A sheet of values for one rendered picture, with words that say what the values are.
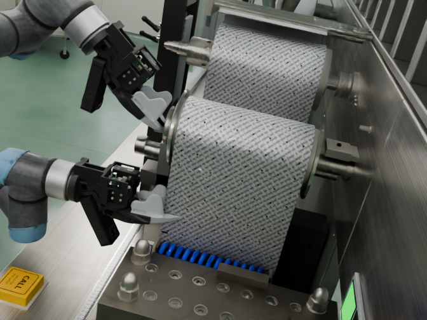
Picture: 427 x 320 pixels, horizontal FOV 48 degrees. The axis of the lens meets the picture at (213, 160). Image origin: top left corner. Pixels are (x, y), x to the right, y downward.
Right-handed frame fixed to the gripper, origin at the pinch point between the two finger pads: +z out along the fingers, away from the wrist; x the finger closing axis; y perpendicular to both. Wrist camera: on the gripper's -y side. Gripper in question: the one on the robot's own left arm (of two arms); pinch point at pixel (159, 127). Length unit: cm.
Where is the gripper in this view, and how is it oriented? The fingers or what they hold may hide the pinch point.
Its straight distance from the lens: 92.8
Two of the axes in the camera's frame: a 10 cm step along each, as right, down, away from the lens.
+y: 7.6, -5.2, -3.9
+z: 6.3, 7.5, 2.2
